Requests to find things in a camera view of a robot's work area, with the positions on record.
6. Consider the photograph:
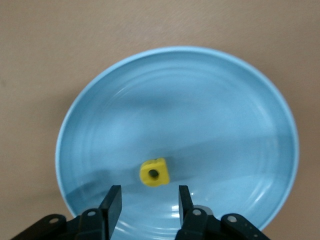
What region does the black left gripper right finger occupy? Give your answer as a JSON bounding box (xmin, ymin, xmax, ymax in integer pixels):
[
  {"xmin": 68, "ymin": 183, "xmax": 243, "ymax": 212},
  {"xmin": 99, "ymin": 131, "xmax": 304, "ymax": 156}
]
[{"xmin": 174, "ymin": 185, "xmax": 223, "ymax": 240}]

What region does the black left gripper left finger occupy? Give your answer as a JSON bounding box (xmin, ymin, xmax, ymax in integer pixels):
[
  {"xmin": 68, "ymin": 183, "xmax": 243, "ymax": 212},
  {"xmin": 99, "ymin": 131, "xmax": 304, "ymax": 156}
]
[{"xmin": 66, "ymin": 184, "xmax": 123, "ymax": 240}]

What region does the yellow letter d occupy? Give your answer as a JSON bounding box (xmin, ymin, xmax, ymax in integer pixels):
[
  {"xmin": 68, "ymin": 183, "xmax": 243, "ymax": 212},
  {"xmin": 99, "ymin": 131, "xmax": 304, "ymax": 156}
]
[{"xmin": 139, "ymin": 157, "xmax": 171, "ymax": 188}]

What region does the blue plate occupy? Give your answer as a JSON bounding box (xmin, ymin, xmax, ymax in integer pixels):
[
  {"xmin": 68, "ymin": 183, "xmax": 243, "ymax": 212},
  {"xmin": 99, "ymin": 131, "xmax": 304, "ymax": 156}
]
[{"xmin": 54, "ymin": 45, "xmax": 300, "ymax": 240}]

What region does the brown table cover sheet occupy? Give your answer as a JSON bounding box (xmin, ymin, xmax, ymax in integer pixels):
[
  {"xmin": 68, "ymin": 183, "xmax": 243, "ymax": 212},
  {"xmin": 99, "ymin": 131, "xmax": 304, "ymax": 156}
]
[{"xmin": 0, "ymin": 0, "xmax": 320, "ymax": 240}]

